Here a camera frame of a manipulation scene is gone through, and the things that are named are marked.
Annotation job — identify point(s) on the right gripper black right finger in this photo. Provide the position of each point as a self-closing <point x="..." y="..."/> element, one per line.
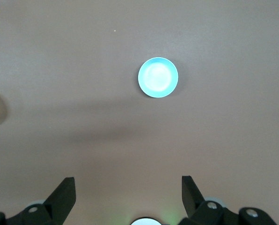
<point x="191" y="199"/>

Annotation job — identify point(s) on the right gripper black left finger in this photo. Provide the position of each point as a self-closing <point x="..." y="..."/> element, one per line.
<point x="60" y="199"/>

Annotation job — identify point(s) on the light blue round plate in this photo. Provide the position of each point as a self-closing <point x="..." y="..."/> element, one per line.
<point x="158" y="77"/>

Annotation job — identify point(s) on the brown table cloth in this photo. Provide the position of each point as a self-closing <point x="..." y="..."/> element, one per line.
<point x="83" y="58"/>

